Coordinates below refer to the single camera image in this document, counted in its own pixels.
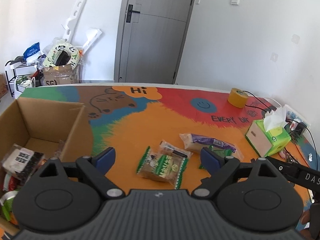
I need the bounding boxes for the white power strip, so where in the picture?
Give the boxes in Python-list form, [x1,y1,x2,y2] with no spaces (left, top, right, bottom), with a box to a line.
[284,105,310,135]

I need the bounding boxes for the tall white foam board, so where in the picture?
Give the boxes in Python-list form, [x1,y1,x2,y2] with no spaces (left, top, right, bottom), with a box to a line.
[62,0,86,43]

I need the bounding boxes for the small orange cardboard box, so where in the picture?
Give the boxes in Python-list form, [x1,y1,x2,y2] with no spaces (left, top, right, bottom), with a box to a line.
[0,74,8,99]

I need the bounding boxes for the yellow tape roll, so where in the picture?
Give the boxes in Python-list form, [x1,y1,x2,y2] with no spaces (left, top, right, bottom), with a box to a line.
[227,88,248,109]

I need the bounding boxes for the short white foam board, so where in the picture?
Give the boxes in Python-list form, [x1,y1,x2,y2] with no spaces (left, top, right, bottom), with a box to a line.
[81,28,103,55]

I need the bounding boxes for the brown cake packet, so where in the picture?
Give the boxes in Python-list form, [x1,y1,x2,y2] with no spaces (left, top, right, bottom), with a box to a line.
[159,140,193,159]

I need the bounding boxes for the black shoe rack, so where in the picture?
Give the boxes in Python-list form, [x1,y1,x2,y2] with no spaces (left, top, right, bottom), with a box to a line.
[5,61,39,99]

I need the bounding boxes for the grey door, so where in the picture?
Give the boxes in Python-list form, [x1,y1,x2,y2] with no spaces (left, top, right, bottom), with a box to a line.
[114,0,194,84]

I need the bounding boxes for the dark green snack packet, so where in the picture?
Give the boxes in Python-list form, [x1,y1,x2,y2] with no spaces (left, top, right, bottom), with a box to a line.
[199,146,233,173]

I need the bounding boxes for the taped cardboard box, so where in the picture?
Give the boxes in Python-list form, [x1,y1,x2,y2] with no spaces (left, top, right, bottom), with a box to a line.
[42,64,79,86]

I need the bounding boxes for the purple long bread packet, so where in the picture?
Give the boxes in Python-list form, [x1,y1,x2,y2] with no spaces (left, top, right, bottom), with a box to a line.
[179,133,244,161]

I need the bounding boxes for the blue plastic bag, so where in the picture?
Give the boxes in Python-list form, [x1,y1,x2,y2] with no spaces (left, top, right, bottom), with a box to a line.
[23,42,41,61]

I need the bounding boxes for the panda toilet seat ring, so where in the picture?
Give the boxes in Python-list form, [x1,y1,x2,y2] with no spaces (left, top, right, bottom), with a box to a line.
[43,42,81,68]

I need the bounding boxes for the green white snack packet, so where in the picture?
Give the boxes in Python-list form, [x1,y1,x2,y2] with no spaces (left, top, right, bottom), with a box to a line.
[1,190,18,224]

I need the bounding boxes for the open cardboard box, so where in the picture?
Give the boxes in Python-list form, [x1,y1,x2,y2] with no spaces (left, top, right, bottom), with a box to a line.
[0,96,94,235]

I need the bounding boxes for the white shopping bag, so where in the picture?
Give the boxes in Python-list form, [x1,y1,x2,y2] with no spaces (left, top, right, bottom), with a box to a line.
[14,75,36,99]

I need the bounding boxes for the red snack packet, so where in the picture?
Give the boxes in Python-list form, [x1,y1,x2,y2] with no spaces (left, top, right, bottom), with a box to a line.
[2,173,20,192]

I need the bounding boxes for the right hand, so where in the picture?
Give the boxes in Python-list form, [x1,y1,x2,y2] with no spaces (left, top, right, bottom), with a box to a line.
[299,210,313,240]

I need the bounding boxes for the green tissue box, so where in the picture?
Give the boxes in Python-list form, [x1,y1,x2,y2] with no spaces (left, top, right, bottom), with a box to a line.
[245,107,291,158]

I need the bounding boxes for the black white label sandwich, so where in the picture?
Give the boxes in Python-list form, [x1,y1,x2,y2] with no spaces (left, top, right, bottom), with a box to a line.
[2,144,45,184]

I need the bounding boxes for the black power adapter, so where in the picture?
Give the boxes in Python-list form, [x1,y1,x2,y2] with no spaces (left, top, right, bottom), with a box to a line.
[290,119,308,135]

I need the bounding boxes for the colourful cat table mat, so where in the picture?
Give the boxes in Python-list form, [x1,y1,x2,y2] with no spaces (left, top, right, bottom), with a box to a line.
[0,86,320,240]

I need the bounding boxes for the black cable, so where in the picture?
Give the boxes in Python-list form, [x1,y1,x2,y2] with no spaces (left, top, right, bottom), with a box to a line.
[241,90,318,165]

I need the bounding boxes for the bunch of keys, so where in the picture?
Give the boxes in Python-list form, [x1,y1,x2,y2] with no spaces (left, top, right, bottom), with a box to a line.
[283,149,298,163]

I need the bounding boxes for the green label bread packet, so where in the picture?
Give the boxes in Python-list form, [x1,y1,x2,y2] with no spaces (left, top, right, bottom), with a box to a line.
[136,146,189,190]

